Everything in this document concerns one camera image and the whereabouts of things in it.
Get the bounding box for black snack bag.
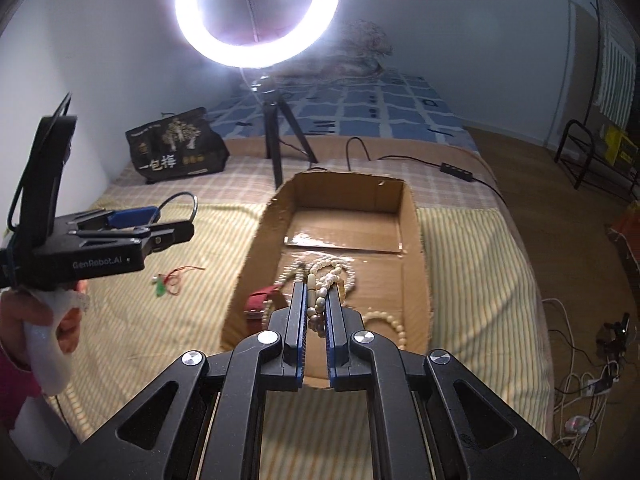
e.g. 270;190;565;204
126;107;230;183

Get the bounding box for black tripod stand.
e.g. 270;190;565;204
252;75;318;188

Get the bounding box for orange brown floor bag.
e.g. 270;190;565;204
606;209;639;281

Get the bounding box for folded floral quilt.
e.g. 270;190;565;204
273;20;393;81

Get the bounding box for white ring light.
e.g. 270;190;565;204
174;0;340;68

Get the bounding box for cream large bead bracelet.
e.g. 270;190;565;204
360;310;409;352

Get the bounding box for pink checked bed cover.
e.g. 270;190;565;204
96;136;506;208

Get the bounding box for brown cardboard box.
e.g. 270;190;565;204
219;170;433;390

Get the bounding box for thick white pearl rope necklace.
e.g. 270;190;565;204
278;252;357;306

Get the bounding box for blue patterned bed sheet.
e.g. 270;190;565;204
204;70;482;154

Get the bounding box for black power cable with switch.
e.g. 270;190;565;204
278;135;507;206

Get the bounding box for white power strip cables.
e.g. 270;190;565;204
541;296;632;461

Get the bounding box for yellow box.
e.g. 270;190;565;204
604;126;638;171

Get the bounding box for red strap wristwatch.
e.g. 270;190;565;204
244;285;288;335

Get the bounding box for hanging clothes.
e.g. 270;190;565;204
564;0;640;131

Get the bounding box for green jade pendant red cord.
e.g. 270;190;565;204
150;264;207;297

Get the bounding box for yellow striped bed sheet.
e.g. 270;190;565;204
55;206;575;479

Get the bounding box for person left hand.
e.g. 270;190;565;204
1;289;82;370

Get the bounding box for black metal rack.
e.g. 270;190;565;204
553;119;639;200

